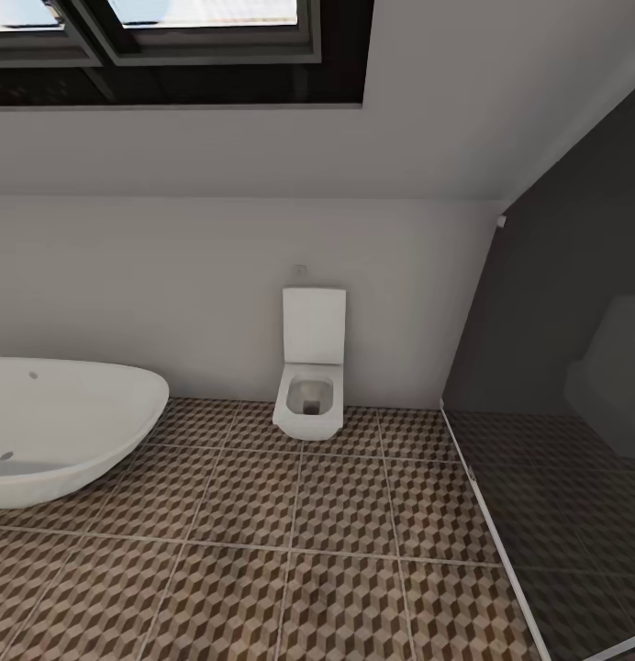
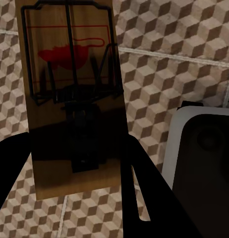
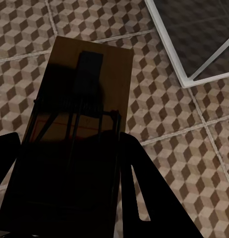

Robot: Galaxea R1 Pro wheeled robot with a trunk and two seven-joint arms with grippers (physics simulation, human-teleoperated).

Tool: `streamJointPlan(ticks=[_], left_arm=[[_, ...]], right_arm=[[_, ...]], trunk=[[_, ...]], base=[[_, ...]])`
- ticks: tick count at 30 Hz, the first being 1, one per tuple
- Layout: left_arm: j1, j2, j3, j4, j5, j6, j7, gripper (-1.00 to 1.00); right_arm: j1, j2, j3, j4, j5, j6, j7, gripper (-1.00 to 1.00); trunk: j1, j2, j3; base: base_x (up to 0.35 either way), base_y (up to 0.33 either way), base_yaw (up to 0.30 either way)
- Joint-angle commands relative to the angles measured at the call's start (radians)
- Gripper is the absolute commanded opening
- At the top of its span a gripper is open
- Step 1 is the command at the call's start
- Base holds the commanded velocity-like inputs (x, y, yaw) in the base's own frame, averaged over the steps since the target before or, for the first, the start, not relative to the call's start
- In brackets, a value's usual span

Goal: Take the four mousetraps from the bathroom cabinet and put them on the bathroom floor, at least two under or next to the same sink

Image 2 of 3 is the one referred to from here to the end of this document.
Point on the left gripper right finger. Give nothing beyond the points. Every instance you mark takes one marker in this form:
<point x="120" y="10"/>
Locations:
<point x="167" y="215"/>

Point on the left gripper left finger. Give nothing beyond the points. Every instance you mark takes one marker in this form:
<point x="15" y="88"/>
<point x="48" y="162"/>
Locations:
<point x="14" y="151"/>

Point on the mousetrap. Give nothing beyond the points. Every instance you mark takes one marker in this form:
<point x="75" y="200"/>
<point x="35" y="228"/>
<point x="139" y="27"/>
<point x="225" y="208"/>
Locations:
<point x="74" y="94"/>

